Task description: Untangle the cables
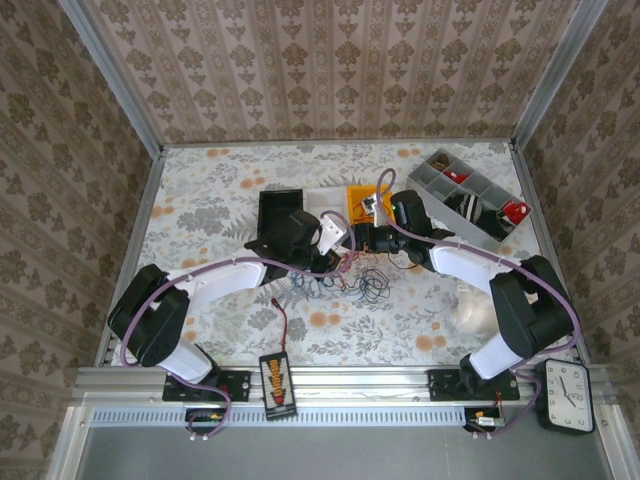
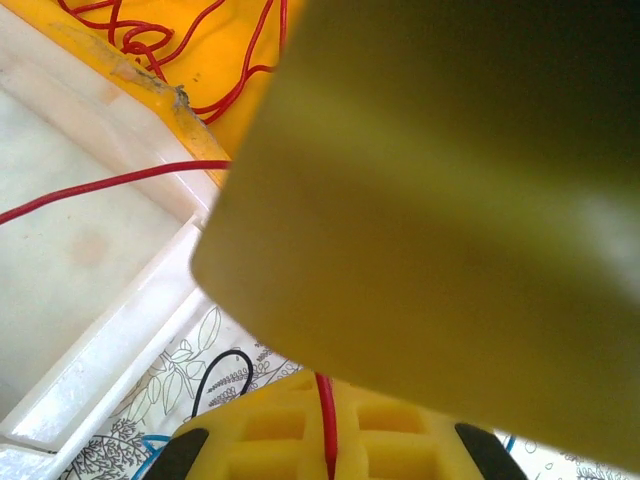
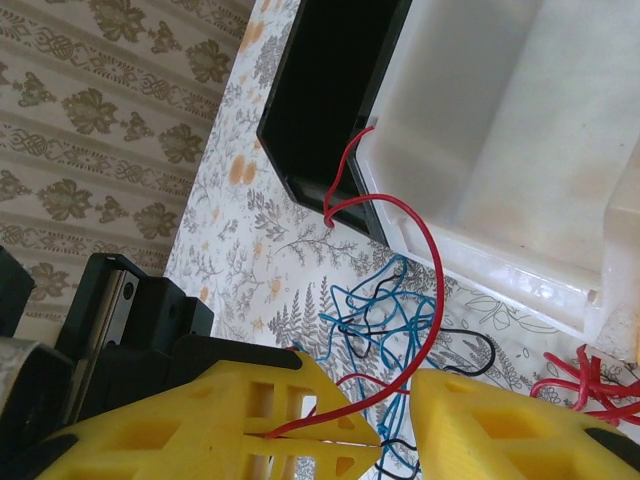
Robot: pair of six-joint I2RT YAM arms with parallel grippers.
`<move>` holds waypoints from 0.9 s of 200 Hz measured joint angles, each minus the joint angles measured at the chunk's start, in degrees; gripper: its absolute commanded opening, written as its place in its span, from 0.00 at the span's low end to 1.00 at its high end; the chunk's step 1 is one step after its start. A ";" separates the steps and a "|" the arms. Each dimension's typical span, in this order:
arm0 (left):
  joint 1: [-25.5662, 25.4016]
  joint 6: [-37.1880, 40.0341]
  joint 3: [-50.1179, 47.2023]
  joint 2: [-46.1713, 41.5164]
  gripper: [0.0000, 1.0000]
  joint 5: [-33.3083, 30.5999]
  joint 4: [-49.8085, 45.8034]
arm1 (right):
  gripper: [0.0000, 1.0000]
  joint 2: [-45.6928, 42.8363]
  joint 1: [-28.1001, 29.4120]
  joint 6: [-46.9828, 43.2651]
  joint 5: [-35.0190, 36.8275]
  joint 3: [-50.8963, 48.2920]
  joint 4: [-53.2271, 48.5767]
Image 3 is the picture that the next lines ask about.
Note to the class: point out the black plastic bin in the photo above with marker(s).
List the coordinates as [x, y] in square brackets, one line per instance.
[325, 75]

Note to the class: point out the white translucent plastic bin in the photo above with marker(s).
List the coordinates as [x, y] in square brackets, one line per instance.
[475, 125]

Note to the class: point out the floral table cover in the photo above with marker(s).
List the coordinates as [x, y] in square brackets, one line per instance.
[240, 260]

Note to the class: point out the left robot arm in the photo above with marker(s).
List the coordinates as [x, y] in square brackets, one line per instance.
[12, 290]

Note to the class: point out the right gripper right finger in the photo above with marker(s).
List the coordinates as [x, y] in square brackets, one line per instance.
[500, 440]

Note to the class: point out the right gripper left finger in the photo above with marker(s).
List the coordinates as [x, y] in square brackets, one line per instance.
[150, 450]

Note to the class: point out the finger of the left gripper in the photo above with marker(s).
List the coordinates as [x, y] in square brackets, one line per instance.
[310, 460]
[310, 400]

